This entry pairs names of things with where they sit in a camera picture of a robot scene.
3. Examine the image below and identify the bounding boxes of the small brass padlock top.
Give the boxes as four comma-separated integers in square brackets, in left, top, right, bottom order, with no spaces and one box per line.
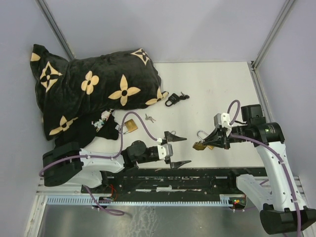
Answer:
[193,130,208,151]

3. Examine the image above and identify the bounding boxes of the large padlock keys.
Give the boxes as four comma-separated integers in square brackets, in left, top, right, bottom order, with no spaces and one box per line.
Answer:
[145,114,156,123]

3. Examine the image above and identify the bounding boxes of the large brass padlock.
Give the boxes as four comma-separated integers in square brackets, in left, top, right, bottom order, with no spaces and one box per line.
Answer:
[118,119,138,135]

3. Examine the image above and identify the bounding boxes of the black padlock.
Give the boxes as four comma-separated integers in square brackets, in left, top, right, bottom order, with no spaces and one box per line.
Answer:
[165,93,180,107]

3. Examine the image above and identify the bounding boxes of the black padlock keys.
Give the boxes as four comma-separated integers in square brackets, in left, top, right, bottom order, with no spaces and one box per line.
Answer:
[179,92,190,100]

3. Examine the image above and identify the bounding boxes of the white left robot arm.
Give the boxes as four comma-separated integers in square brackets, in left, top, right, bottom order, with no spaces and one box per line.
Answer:
[39,131,188,193]

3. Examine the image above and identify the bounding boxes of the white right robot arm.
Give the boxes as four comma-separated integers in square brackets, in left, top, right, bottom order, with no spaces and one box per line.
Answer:
[198,104,316,236]

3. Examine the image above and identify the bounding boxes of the black floral garment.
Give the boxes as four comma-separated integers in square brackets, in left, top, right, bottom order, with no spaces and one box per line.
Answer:
[55,109,119,148]

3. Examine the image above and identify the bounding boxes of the black floral plush pillow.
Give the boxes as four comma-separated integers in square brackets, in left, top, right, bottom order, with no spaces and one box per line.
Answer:
[30,44,168,140]

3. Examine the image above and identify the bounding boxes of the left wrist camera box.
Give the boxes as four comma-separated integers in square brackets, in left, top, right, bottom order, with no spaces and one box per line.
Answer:
[157,145,165,160]

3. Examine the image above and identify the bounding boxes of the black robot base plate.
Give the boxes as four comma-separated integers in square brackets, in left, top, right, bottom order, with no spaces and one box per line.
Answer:
[81,167,247,201]

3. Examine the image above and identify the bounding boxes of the light blue cable duct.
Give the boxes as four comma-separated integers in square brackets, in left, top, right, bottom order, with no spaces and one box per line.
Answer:
[47,193,246,207]

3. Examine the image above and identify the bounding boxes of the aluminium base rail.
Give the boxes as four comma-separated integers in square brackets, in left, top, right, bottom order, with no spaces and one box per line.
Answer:
[36,175,307,198]

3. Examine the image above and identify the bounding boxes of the right aluminium frame post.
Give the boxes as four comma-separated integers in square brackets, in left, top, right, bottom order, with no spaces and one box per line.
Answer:
[251,0,297,72]

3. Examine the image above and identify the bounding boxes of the aluminium frame post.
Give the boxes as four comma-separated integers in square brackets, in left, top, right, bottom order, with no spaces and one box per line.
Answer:
[35,0,75,60]
[251,0,297,72]

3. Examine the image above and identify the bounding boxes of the left aluminium frame post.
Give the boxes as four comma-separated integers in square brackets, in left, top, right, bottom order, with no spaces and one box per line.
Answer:
[35,0,75,60]

